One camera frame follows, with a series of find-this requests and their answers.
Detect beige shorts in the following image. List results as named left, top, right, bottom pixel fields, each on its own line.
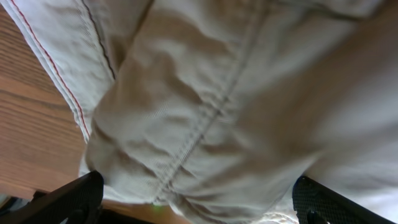
left=2, top=0, right=397, bottom=223

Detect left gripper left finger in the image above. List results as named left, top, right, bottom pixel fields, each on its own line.
left=1, top=171, right=104, bottom=224

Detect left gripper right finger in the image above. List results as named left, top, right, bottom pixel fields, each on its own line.
left=292, top=176, right=394, bottom=224

